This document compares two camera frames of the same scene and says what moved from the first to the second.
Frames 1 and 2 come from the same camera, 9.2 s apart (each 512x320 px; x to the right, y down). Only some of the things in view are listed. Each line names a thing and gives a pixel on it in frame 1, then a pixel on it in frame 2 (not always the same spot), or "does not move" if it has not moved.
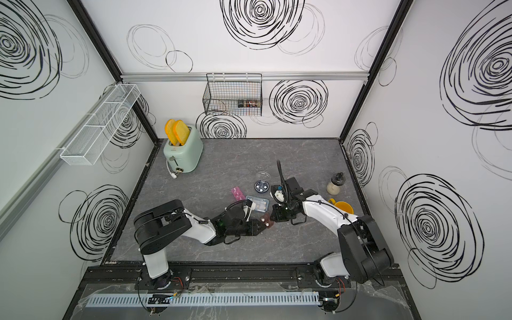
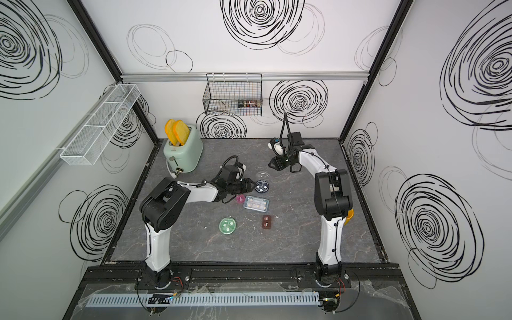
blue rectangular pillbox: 262,205 does not move
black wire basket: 233,94 does not move
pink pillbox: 238,194 does not move
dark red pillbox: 267,221 does not move
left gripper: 253,229 → 247,185
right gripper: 278,217 → 277,163
